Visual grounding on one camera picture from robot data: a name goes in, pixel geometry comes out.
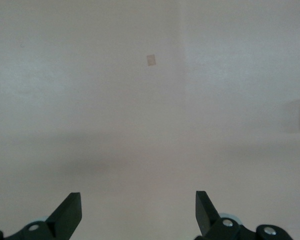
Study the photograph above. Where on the small brown tape patch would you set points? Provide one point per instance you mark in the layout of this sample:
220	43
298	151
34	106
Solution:
151	60

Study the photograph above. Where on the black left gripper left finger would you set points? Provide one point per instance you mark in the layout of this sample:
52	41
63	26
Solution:
65	220

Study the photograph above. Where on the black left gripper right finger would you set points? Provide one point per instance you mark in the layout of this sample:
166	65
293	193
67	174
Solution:
208	220

